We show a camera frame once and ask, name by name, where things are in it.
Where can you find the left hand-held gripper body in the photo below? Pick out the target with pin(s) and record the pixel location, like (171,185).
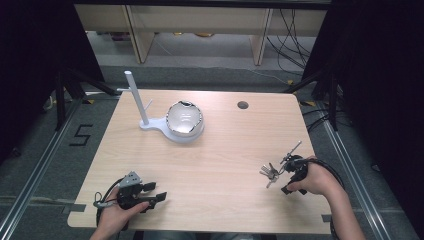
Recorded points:
(128,195)

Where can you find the white stand with pegs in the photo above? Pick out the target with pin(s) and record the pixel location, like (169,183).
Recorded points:
(136,96)

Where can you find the black metal stand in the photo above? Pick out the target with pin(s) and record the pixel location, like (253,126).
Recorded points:
(60,100)
(331,100)

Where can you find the bunch of metal keys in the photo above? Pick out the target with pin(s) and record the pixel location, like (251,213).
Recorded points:
(271,173)

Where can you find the person's right hand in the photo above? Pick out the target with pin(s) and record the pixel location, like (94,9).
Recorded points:
(318,180)

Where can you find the yellow floor tape piece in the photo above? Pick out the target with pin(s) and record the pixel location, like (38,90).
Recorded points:
(88,101)
(308,103)

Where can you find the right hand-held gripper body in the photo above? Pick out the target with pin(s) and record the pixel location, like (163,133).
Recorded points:
(299,168)

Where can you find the aluminium floor rail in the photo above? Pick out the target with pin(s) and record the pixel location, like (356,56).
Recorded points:
(36,170)
(353,180)

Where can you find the light wooden desk frame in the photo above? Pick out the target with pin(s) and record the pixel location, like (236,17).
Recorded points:
(200,20)

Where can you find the round dark table grommet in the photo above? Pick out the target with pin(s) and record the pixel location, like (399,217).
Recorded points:
(243,105)

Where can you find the person's left hand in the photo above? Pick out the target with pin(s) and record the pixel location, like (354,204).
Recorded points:
(113,216)

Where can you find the black curtain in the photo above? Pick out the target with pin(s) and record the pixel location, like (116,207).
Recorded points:
(40,66)
(383,100)

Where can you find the grey floor tape strip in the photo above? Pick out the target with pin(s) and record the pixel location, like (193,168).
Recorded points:
(74,208)

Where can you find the white eggshell-shaped bowl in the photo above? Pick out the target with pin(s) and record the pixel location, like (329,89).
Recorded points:
(184,120)

